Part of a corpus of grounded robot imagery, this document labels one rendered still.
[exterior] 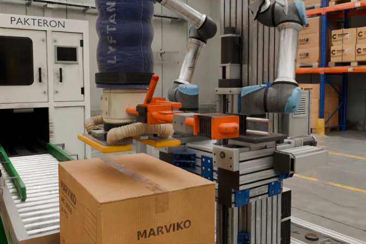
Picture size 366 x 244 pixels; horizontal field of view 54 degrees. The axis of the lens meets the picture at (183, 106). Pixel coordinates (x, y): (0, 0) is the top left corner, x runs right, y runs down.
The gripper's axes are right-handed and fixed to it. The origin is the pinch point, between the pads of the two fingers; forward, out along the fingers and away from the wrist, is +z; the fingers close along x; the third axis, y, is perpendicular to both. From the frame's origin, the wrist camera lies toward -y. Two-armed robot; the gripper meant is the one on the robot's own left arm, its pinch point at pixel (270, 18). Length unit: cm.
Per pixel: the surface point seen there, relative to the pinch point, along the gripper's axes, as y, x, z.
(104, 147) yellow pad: 59, -19, 45
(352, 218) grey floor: -217, -79, 152
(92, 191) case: 64, -16, 58
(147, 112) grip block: 51, -5, 33
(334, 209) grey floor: -224, -101, 152
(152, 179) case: 42, -17, 58
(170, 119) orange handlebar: 51, 8, 34
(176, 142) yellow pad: 33, -15, 45
